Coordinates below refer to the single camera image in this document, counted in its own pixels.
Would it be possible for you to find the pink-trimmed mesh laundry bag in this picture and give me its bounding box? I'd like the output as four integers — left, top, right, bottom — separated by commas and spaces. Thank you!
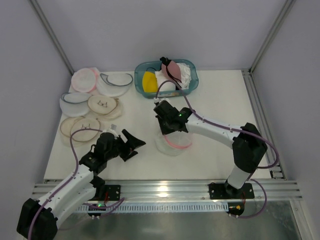
154, 130, 193, 156

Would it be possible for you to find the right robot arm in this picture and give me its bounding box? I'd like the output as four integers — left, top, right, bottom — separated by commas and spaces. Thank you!
153, 99, 268, 199

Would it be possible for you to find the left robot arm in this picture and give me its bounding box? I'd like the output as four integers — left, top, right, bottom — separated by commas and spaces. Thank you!
16, 129, 146, 240

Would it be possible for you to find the yellow bra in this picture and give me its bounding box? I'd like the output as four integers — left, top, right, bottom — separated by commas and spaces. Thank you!
142, 71, 158, 93

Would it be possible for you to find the beige laundry bag upper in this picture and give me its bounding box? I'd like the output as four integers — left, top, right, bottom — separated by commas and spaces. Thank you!
87, 95, 123, 121

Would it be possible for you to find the beige laundry bag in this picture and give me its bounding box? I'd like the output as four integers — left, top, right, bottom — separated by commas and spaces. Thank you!
59, 116, 101, 147
87, 95, 123, 121

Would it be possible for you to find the white lace bra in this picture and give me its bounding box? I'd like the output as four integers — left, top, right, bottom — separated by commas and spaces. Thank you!
177, 62, 192, 90

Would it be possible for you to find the beige laundry bag lower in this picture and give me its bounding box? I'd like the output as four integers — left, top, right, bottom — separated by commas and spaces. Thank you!
59, 116, 101, 147

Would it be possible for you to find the pink and black bra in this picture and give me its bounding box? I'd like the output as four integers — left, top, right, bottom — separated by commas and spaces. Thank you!
160, 56, 182, 83

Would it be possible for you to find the grey-trimmed open laundry bag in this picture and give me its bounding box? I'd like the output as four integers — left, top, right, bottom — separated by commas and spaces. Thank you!
96, 72, 134, 98

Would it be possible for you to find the grey-trimmed folded laundry bag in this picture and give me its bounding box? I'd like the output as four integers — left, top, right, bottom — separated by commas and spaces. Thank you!
59, 92, 92, 117

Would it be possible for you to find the pink-trimmed laundry bag stack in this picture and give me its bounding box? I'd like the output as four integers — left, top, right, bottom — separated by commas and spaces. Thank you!
70, 67, 100, 93

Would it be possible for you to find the teal plastic basket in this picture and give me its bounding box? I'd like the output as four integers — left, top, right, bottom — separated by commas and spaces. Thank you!
134, 59, 199, 99

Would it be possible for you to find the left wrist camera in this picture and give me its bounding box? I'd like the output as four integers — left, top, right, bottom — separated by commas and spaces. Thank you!
108, 124, 118, 136

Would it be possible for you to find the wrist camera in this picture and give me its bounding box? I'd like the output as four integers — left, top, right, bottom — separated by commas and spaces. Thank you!
153, 97, 170, 105
108, 124, 118, 136

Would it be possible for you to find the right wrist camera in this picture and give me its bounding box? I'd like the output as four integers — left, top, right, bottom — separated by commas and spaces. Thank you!
153, 97, 170, 105

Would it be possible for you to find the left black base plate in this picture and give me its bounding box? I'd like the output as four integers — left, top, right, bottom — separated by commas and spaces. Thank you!
93, 184, 121, 202

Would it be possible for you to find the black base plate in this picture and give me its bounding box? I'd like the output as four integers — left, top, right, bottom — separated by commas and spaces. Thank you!
208, 182, 255, 200
93, 184, 121, 202

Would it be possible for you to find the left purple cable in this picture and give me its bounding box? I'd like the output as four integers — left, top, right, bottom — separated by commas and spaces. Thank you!
27, 127, 126, 240

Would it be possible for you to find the aluminium front rail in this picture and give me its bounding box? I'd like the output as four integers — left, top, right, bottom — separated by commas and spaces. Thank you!
30, 179, 303, 204

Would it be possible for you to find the slotted cable duct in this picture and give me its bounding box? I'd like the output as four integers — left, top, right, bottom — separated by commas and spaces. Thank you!
74, 202, 230, 214

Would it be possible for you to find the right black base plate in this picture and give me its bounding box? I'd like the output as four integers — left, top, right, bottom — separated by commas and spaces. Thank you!
208, 182, 255, 200

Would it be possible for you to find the right aluminium corner post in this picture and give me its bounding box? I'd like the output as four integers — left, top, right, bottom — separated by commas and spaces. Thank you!
249, 0, 297, 74

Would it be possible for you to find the aluminium corner post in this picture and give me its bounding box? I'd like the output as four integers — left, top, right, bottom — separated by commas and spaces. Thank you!
28, 0, 75, 75
249, 0, 297, 74

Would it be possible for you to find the right aluminium side rail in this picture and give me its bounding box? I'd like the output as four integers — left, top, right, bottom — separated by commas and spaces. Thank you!
241, 69, 287, 180

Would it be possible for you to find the left aluminium corner post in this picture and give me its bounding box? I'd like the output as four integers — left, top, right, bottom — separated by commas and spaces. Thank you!
28, 0, 75, 75

